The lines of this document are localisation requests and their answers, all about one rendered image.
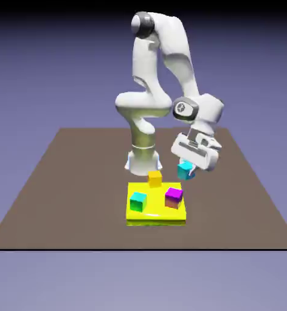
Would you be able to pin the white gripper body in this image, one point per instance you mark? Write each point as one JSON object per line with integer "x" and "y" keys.
{"x": 194, "y": 153}

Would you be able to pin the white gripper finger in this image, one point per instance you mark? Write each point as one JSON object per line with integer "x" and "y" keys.
{"x": 192, "y": 170}
{"x": 182, "y": 161}

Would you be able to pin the small cyan cube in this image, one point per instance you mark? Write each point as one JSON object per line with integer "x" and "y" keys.
{"x": 184, "y": 170}

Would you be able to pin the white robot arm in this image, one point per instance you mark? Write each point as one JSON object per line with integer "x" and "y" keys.
{"x": 146, "y": 73}

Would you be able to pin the small magenta cube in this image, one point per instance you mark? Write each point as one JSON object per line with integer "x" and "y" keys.
{"x": 174, "y": 197}

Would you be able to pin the small orange cube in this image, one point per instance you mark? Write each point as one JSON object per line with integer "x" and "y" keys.
{"x": 154, "y": 179}

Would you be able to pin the small green cube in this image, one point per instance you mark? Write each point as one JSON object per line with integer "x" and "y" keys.
{"x": 137, "y": 202}

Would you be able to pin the large yellow box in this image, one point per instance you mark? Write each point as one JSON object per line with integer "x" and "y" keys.
{"x": 155, "y": 211}

